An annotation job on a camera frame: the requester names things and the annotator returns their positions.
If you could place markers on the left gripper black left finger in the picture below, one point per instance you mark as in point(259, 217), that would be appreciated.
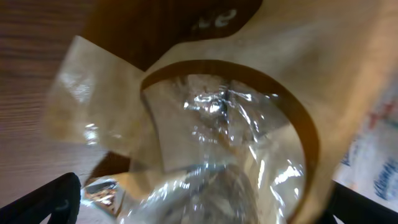
point(58, 200)

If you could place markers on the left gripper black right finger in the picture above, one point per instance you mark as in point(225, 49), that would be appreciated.
point(351, 208)

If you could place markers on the Kleenex tissue multipack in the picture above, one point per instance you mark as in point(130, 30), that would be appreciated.
point(370, 165)

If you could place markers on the beige snack bag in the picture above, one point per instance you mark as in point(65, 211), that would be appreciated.
point(230, 111)

